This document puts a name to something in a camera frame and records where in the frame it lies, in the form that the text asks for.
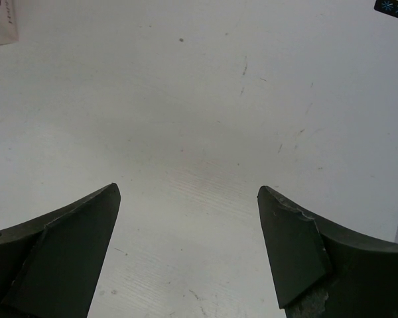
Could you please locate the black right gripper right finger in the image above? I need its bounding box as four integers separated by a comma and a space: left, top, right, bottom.
257, 186, 398, 317

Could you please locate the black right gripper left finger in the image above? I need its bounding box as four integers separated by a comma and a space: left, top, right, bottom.
0, 183, 120, 317

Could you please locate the cream paper gift bag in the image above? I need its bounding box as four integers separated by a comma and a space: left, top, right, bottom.
0, 0, 19, 45

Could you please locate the black blue table label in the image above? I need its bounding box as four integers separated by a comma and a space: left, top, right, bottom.
374, 0, 398, 19

